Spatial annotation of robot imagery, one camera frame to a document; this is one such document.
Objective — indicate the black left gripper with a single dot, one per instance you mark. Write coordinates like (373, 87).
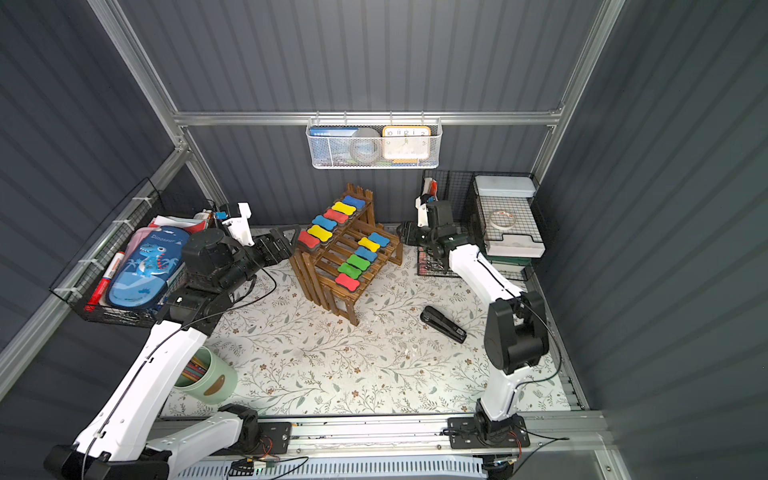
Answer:
(271, 246)

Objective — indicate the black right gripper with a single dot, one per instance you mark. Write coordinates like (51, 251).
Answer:
(421, 233)

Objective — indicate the red eraser top shelf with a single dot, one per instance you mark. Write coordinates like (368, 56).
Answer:
(308, 241)

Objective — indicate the red eraser shelf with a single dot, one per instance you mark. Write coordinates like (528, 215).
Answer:
(308, 241)
(347, 282)

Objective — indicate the yellow eraser top shelf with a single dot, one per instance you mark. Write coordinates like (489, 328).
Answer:
(320, 233)

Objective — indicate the yellow eraser shelf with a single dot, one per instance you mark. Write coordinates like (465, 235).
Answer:
(320, 233)
(368, 244)

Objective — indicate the blue eraser top shelf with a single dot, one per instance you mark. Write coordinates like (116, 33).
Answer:
(325, 223)

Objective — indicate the blue eraser shelf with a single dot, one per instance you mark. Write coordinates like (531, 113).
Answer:
(366, 254)
(325, 223)

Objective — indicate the wooden two-tier shelf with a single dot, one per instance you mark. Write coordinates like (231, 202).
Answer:
(316, 271)

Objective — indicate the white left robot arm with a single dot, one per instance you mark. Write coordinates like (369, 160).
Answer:
(115, 445)

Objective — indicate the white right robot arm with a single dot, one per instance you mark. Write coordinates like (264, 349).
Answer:
(516, 336)

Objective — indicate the yellow eraser lower shelf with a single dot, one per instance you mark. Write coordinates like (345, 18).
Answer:
(368, 244)

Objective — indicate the green eraser lower shelf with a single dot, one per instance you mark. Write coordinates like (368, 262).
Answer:
(349, 270)

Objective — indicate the red eraser lower shelf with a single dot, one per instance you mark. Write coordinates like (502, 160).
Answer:
(347, 282)

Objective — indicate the blue eraser lower shelf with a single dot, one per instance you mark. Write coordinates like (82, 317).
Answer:
(366, 254)

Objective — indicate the white box on organizer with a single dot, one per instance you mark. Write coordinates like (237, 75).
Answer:
(505, 186)

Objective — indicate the clear tape roll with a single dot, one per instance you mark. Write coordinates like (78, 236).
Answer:
(503, 220)

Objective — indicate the white plastic box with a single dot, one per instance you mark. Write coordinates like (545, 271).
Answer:
(514, 245)

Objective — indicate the yellow alarm clock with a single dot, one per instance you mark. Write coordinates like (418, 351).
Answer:
(406, 144)

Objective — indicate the black stapler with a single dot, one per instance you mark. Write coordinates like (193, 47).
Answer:
(433, 318)

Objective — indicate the grey tape roll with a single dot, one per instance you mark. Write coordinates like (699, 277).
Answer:
(365, 146)

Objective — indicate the blue box in basket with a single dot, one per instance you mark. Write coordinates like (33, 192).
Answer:
(330, 146)

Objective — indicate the blue dinosaur pencil case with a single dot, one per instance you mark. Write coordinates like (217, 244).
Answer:
(143, 278)

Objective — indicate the green pen cup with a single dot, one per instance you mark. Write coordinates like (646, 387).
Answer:
(207, 378)

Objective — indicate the red marker pen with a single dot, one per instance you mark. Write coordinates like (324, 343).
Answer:
(98, 296)

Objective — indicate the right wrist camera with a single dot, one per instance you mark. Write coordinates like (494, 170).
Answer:
(422, 210)

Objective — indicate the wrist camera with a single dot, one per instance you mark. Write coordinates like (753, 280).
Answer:
(422, 210)
(234, 217)

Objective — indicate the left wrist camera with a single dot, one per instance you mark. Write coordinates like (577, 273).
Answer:
(234, 217)

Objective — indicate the black wire desk organizer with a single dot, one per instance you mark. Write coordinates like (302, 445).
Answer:
(471, 211)

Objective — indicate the white wire wall basket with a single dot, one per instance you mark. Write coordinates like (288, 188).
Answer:
(431, 163)

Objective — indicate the black wire side basket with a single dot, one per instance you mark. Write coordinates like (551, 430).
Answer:
(148, 208)

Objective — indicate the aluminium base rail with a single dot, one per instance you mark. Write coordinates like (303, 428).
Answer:
(405, 435)

